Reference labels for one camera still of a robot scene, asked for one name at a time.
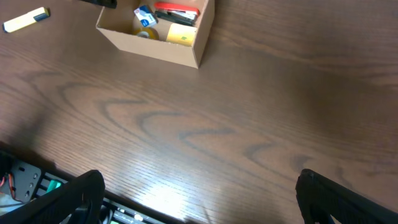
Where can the yellow sticky notepad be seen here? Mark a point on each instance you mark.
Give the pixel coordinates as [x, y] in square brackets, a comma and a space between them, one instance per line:
[181, 34]

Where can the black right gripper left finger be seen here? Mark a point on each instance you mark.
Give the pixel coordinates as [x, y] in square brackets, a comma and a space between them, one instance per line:
[79, 200]

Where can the brown cardboard box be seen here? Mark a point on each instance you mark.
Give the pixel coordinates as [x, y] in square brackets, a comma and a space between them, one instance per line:
[118, 25]

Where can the red black stapler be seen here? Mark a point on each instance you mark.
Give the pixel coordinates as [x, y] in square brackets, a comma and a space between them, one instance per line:
[176, 13]

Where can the yellow adhesive tape roll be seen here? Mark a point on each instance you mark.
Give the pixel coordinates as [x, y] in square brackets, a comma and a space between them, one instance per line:
[147, 33]

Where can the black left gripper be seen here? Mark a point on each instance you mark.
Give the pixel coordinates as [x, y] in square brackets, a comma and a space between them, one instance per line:
[105, 3]

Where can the blue white staples box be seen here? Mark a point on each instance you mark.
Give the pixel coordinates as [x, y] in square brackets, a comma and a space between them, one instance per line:
[145, 16]

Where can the yellow highlighter marker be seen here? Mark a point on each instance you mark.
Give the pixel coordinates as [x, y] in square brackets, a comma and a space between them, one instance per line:
[26, 19]

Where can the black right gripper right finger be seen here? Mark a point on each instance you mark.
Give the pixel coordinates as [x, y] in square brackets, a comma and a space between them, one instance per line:
[323, 201]

